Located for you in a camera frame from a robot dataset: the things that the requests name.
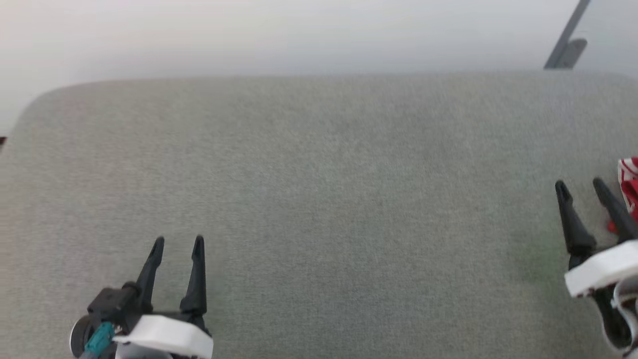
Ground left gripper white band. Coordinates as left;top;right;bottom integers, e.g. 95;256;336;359
113;235;215;359

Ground grey fabric sofa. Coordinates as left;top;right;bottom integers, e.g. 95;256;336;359
0;71;638;359

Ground red and white garment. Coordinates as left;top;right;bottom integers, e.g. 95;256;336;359
607;157;638;235

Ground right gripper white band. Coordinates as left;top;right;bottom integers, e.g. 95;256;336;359
555;177;638;298

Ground grey metal stand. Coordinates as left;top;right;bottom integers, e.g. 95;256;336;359
543;0;592;70

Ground teal left camera connector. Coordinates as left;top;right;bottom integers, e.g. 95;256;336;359
80;321;116;359

